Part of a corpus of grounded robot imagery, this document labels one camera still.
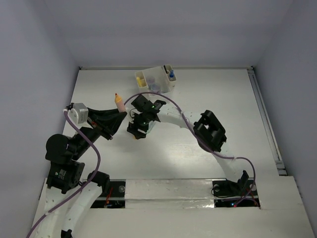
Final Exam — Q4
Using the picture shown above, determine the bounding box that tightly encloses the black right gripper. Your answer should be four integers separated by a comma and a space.
127, 111, 150, 140

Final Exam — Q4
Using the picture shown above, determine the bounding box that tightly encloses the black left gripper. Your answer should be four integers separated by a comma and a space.
72, 106, 128, 158

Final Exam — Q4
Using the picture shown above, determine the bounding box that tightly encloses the pink highlighter body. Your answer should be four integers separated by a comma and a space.
114, 93, 126, 113

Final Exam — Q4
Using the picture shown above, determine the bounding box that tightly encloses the yellow highlighter body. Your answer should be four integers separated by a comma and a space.
141, 79, 147, 87

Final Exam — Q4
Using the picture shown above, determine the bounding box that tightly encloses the clear blue spray bottle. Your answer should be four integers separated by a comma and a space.
169, 70, 174, 81

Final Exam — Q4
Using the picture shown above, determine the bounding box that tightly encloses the yellow highlighter cap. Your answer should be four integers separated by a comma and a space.
136, 77, 142, 87

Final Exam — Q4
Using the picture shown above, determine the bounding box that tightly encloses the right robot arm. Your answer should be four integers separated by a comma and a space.
127, 93, 249, 196

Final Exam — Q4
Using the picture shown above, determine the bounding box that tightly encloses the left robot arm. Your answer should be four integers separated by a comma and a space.
27, 103, 127, 238

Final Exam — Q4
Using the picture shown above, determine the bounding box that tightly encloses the green uncapped highlighter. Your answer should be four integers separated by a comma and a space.
147, 121, 156, 134

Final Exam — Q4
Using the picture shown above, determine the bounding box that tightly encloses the paperclip jar near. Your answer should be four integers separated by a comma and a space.
149, 83, 161, 93

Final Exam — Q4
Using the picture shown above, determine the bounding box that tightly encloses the paperclip jar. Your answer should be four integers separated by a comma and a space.
146, 76, 156, 86
149, 83, 161, 93

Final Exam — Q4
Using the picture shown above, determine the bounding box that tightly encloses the cream divided side organizer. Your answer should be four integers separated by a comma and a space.
135, 71, 149, 92

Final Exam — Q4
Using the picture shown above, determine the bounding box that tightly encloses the paperclip jar far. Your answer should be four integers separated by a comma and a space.
146, 76, 156, 86

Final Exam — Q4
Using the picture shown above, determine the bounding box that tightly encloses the white perforated basket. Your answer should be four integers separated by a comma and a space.
142, 66, 172, 96

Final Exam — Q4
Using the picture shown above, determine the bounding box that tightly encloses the cream divided organizer far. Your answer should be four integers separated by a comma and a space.
163, 64, 177, 92

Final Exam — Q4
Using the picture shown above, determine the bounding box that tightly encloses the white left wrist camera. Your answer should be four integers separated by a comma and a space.
66, 103, 89, 125

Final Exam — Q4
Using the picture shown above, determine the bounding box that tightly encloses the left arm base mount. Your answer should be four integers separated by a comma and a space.
91, 172, 126, 209

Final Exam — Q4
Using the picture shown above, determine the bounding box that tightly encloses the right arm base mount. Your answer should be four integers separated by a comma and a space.
211, 171, 261, 208

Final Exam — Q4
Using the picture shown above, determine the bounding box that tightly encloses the aluminium table edge rail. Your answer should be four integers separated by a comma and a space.
247, 67, 288, 176

